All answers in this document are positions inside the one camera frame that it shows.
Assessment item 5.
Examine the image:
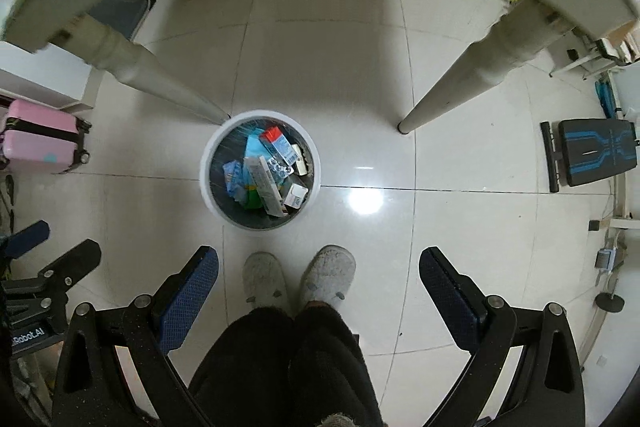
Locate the cyan green snack bag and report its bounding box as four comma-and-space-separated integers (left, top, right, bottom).
222, 160, 262, 209

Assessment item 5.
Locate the white trash bin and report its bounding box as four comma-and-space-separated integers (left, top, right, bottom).
200, 109, 321, 233

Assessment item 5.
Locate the red blue milk carton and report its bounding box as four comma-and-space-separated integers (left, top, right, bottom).
259, 126, 300, 167

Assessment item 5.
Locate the table leg right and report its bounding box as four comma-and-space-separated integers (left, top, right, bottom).
397, 0, 575, 134

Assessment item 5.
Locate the grey slipper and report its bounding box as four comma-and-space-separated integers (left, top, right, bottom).
299, 245, 357, 310
242, 251, 291, 314

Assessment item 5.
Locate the black blue exercise bench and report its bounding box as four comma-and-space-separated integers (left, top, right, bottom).
540, 118, 639, 193

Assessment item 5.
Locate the pink suitcase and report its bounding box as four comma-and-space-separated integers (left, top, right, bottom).
1, 100, 91, 173

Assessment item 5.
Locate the green white medicine box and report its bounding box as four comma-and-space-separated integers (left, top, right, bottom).
282, 182, 308, 210

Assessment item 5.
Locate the blue white plastic wrapper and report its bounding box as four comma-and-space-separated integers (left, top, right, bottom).
267, 157, 294, 184

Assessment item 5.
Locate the long white toothpaste box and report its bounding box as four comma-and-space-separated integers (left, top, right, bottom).
244, 157, 288, 218

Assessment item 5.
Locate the cream blue medicine box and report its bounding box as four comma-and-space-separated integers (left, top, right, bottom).
244, 133, 271, 159

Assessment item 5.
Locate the grey slipper right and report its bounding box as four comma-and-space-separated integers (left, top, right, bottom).
299, 245, 357, 310

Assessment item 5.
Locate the white cabinet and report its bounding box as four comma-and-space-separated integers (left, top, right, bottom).
0, 41, 103, 112

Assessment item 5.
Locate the grey slipper left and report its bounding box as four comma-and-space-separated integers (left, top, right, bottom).
242, 251, 291, 314

